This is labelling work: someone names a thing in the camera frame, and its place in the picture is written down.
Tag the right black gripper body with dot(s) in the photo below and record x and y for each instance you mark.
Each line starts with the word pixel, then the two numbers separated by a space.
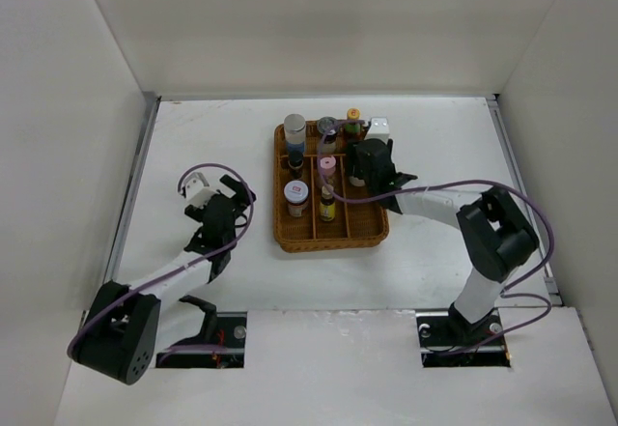
pixel 352 157

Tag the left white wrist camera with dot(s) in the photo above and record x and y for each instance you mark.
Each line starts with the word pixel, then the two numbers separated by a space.
pixel 196 190

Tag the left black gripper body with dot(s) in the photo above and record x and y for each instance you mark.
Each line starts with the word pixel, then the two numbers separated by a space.
pixel 195 212

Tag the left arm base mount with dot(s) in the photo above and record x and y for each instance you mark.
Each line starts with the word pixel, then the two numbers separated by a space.
pixel 193 334

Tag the small dark pepper jar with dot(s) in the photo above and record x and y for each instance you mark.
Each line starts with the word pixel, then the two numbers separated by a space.
pixel 296 163

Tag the black cap white powder bottle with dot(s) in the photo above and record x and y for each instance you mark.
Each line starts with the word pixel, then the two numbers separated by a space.
pixel 356 180

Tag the yellow cap chili sauce bottle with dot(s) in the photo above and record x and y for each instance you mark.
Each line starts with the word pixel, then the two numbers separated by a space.
pixel 353 126

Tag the brown wicker divided tray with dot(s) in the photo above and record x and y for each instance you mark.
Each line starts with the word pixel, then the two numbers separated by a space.
pixel 353 226

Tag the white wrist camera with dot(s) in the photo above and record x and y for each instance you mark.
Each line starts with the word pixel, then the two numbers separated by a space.
pixel 379 129
pixel 196 190

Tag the silver cap glass shaker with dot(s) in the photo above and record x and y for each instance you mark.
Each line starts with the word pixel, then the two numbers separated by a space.
pixel 328 133

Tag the pink lid spice jar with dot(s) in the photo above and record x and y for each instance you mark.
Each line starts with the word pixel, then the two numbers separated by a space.
pixel 327 167

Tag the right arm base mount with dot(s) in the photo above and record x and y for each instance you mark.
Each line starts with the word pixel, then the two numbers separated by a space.
pixel 446 342

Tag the grey cap blue label jar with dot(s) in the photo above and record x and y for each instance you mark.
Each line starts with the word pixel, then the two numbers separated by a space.
pixel 295 133

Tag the small yellow oil bottle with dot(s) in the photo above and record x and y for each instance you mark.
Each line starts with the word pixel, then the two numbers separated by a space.
pixel 327 205

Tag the red label white lid jar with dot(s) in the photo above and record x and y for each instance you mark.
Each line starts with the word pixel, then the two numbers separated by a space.
pixel 296 193

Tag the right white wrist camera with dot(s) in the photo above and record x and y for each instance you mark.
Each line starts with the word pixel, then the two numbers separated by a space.
pixel 379 129

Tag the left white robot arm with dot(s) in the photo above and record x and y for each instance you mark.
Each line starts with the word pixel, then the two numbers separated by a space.
pixel 159 320

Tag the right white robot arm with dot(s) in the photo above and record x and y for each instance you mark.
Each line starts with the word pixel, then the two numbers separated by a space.
pixel 497 236

